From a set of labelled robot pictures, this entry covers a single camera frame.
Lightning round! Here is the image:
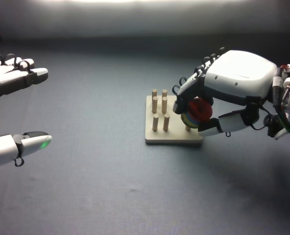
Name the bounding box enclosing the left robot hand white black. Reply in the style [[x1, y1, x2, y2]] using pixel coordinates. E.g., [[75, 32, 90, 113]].
[[0, 52, 53, 169]]

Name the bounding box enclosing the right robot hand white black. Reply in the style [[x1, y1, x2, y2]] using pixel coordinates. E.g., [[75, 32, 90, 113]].
[[172, 47, 279, 138]]

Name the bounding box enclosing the rainbow striped plastic cup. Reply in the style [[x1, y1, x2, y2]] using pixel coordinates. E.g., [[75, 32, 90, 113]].
[[180, 97, 213, 130]]

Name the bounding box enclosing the wooden peg board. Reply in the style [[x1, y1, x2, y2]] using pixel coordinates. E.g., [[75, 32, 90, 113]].
[[144, 88, 204, 145]]

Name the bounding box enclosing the white backdrop sheet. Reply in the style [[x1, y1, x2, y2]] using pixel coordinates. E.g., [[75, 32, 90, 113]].
[[0, 0, 290, 41]]

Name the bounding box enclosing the grey table cloth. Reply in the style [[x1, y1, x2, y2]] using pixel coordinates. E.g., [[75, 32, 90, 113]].
[[0, 36, 290, 235]]

